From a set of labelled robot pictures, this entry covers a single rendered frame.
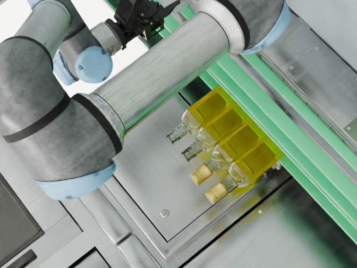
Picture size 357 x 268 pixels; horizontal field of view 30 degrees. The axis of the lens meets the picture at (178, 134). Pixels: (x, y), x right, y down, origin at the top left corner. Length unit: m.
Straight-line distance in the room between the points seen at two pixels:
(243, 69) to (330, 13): 0.23
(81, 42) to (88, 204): 0.51
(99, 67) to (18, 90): 0.40
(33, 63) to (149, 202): 0.77
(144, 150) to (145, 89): 0.70
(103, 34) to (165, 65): 0.43
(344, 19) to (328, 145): 0.27
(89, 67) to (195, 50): 0.32
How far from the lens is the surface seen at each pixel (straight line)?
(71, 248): 1.71
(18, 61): 1.00
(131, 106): 1.04
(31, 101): 0.97
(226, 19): 1.12
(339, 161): 1.46
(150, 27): 1.53
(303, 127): 1.48
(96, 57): 1.35
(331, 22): 1.49
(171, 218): 1.67
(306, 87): 1.50
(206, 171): 1.55
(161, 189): 1.70
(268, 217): 1.71
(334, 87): 1.51
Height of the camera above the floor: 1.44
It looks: 12 degrees down
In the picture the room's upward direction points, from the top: 127 degrees counter-clockwise
